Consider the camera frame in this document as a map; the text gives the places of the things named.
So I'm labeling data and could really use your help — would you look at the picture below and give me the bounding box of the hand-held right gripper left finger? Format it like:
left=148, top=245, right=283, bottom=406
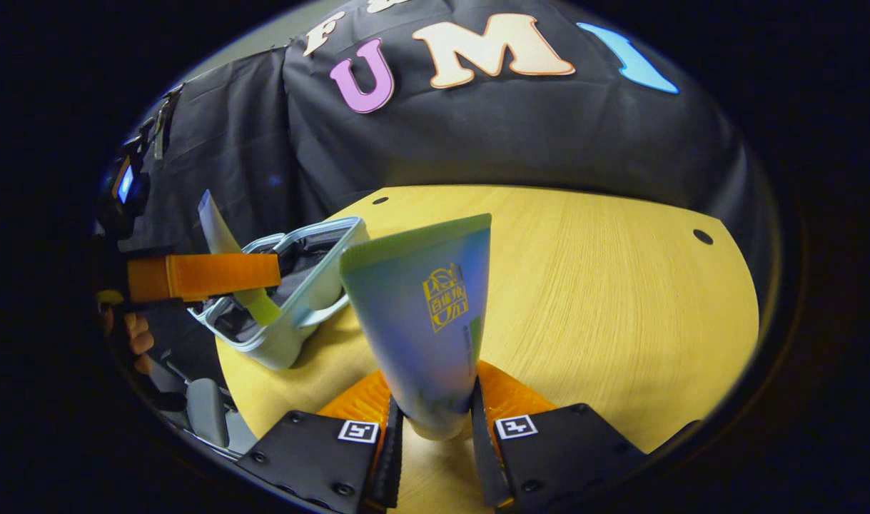
left=236, top=370, right=405, bottom=514

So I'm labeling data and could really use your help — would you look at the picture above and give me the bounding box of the light blue small suitcase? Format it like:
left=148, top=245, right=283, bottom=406
left=188, top=216, right=370, bottom=371

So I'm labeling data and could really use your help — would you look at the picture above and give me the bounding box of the blue green tube gold print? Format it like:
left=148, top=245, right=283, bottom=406
left=338, top=213, right=492, bottom=441

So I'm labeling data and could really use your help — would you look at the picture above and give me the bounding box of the black backdrop cloth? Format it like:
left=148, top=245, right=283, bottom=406
left=96, top=0, right=782, bottom=315

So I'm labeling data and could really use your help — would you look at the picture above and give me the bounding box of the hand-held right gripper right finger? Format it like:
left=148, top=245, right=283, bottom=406
left=470, top=359, right=649, bottom=511

